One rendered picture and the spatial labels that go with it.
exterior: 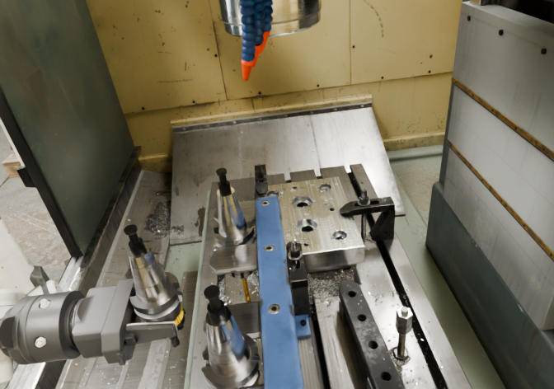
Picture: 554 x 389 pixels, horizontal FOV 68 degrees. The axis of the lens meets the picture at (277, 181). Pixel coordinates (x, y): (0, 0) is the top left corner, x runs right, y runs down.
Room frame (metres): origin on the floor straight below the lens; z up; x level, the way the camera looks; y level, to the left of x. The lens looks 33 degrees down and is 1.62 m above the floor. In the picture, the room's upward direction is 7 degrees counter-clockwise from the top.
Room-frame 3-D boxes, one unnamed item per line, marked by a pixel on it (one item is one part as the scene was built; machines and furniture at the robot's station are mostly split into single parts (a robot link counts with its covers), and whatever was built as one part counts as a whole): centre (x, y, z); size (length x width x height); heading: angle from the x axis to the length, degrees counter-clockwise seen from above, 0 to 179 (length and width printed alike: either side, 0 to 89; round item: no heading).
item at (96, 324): (0.38, 0.28, 1.19); 0.13 x 0.12 x 0.10; 0
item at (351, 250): (0.81, -0.06, 0.96); 0.29 x 0.23 x 0.05; 0
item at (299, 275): (0.64, -0.02, 0.97); 0.13 x 0.03 x 0.15; 0
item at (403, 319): (0.46, -0.19, 0.96); 0.03 x 0.03 x 0.13
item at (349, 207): (0.80, -0.21, 0.97); 0.13 x 0.03 x 0.15; 90
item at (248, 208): (0.55, 0.08, 1.21); 0.07 x 0.05 x 0.01; 90
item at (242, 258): (0.44, 0.08, 1.21); 0.07 x 0.05 x 0.01; 90
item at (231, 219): (0.50, 0.08, 1.26); 0.04 x 0.04 x 0.07
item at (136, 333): (0.35, 0.19, 1.18); 0.06 x 0.02 x 0.03; 90
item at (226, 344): (0.28, 0.07, 1.26); 0.04 x 0.04 x 0.07
